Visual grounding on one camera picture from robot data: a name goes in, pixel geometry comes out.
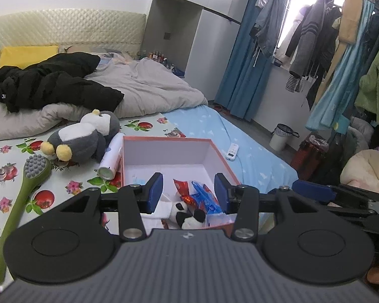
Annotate cream fluffy blanket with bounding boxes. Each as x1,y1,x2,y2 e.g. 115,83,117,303
340,150,379,193

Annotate blue red plastic bag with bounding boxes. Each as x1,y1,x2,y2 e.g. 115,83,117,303
191,181,236,228

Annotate light blue star sheet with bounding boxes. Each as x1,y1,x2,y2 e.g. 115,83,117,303
157,105,298,194

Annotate small panda plush toy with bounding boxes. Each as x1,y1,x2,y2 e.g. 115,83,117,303
169,202,206,230

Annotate red foil wrapper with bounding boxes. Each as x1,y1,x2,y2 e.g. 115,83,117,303
173,179,198,208

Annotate grey duvet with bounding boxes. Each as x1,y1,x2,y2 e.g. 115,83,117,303
0,53,207,140

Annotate hanging clothes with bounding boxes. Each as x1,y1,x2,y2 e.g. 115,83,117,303
246,0,379,131

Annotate blue curtain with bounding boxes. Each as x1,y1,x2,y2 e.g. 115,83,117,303
214,0,287,121

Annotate small trash bin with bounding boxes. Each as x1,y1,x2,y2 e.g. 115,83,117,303
269,123,300,152

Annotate grey penguin plush toy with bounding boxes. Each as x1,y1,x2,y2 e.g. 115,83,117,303
41,110,120,163

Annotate white remote control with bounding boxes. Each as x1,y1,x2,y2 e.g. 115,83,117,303
226,143,239,161

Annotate pink cardboard box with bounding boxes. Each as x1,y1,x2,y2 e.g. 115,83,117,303
120,135,240,201

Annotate green massage hammer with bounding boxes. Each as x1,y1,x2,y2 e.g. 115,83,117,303
0,154,51,285

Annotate white spray can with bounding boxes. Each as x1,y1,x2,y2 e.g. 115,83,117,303
97,133,124,181

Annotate black jacket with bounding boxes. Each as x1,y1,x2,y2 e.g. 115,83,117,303
0,52,124,112

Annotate white tissue paper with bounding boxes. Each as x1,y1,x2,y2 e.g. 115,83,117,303
140,194,178,235

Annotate grey wardrobe cabinet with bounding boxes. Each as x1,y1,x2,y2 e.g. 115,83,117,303
141,0,248,100

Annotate yellow pillow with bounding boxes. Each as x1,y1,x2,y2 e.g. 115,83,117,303
0,45,59,69

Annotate cream padded headboard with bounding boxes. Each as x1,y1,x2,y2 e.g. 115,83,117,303
0,8,146,57

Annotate blue surgical masks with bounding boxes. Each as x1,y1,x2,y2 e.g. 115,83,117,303
131,178,147,185

